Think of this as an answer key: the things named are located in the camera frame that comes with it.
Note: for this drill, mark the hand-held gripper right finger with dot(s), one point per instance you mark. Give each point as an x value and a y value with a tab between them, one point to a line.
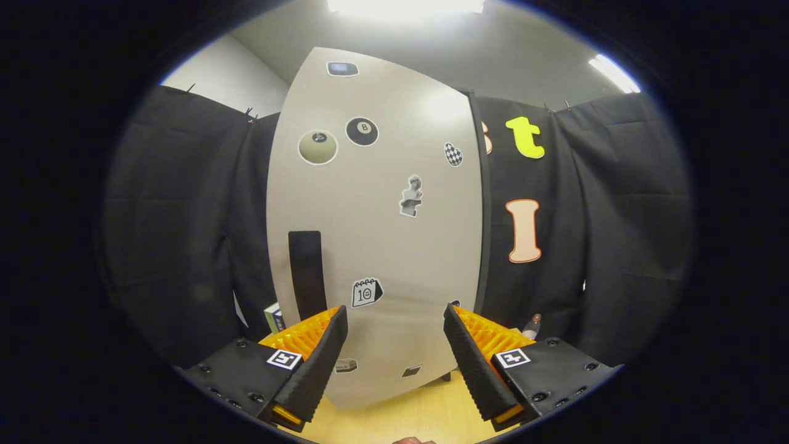
471	370

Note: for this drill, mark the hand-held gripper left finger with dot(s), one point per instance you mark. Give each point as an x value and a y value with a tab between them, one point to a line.
320	364

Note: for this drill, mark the navy spine book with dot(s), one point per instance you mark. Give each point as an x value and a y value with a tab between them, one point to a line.
279	319

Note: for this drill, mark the green cover book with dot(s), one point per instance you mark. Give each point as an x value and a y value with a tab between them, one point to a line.
270	317

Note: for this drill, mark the small red label bottle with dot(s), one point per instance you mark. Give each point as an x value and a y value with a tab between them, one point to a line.
532	325

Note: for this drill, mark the narrow ceiling light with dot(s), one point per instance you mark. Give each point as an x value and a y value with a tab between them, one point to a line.
613	73

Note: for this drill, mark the large ceiling light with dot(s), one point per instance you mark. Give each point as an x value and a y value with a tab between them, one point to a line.
404	6

